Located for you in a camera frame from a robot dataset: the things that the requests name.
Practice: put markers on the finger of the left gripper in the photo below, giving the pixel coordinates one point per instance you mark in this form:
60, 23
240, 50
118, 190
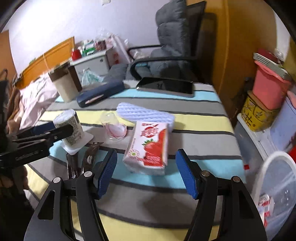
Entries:
34, 132
56, 135

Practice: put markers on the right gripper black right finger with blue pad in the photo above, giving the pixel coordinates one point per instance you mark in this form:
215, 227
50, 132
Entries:
240, 219

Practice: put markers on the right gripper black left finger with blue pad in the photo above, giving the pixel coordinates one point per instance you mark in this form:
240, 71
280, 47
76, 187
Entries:
52, 219

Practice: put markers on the clear plastic bottle red label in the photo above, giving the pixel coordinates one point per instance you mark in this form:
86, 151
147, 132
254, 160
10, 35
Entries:
265, 208

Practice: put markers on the clear plastic cup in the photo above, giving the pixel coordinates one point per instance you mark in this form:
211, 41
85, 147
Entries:
114, 129

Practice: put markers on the white foam fruit net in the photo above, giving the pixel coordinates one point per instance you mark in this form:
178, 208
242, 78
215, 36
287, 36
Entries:
135, 113

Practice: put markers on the strawberry milk carton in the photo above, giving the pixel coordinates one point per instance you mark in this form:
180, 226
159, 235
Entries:
147, 152

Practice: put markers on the white round trash bin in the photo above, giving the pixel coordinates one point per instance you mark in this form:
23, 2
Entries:
276, 177

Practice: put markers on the white yogurt cup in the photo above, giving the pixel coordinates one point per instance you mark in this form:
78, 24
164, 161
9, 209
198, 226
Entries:
76, 138

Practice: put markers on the brown blanket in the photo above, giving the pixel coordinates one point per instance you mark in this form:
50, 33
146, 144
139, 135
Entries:
13, 121

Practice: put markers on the pink bedding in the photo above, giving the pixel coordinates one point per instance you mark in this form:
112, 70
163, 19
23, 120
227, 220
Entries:
36, 98

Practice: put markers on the brown snack wrapper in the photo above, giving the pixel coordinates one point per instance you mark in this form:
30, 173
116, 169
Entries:
77, 165

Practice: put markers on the dark blue glasses case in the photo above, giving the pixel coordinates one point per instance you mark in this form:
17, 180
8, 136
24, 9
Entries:
97, 94

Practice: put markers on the beige brown thermos mug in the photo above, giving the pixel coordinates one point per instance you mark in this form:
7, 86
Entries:
66, 81

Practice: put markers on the green patterned plastic bag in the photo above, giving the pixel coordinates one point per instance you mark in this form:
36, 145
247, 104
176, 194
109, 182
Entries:
89, 78

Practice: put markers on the white storage box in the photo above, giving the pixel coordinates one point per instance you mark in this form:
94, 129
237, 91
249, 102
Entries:
254, 146

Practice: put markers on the wooden headboard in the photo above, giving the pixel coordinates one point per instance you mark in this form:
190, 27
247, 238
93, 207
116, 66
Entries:
47, 61

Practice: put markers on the red mug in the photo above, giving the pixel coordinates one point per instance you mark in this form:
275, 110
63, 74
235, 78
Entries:
76, 54

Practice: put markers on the white bedside cabinet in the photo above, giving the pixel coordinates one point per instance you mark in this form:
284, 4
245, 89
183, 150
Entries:
97, 63

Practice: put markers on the striped tablecloth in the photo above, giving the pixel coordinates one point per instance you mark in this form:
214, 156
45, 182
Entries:
146, 198

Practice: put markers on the light blue round bin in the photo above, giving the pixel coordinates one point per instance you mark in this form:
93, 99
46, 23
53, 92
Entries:
282, 131

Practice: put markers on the yellow floral box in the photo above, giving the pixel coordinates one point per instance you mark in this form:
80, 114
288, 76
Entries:
256, 115

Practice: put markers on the pink plastic storage box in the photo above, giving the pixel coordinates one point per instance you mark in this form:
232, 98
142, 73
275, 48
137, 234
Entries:
269, 87

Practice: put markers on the black smartphone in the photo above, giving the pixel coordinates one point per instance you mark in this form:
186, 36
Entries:
166, 86

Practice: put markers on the black office chair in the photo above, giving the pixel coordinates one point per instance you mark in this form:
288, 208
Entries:
175, 57

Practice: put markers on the striped flat box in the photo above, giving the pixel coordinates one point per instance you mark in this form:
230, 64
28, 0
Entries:
271, 65

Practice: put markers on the grey chair cushion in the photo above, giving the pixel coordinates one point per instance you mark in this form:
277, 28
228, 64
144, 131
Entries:
174, 38

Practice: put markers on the wooden wardrobe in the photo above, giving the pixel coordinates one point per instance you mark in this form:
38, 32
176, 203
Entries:
243, 27

